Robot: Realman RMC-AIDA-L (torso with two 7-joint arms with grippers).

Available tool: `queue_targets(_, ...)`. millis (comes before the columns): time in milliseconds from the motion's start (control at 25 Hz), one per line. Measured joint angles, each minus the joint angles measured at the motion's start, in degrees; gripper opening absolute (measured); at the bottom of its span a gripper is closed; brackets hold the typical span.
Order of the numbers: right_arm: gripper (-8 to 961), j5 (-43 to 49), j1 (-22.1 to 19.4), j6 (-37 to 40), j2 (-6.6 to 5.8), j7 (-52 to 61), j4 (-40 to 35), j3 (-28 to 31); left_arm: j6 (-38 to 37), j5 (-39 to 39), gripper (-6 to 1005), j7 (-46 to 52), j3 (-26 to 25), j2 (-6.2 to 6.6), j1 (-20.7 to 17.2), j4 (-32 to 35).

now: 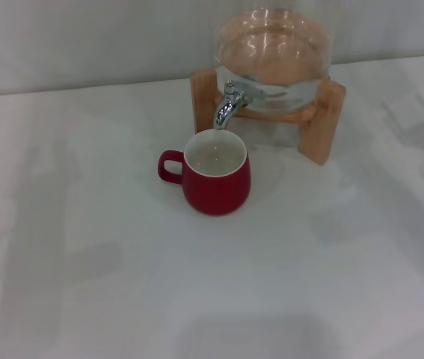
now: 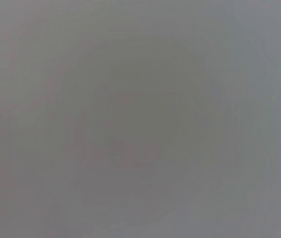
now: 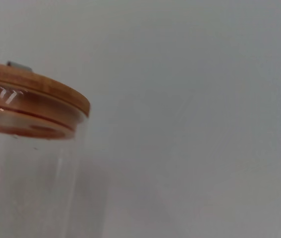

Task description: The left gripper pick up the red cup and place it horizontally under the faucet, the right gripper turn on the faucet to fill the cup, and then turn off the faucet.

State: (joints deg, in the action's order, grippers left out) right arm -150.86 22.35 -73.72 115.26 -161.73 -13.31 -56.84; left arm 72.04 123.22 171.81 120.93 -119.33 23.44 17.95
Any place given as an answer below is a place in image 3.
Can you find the grey lid knob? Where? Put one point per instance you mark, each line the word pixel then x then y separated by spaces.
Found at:
pixel 20 66

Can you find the glass water dispenser jar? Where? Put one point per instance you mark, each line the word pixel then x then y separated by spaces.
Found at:
pixel 31 186

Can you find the wooden jar lid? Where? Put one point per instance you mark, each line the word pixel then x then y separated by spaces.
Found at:
pixel 43 86

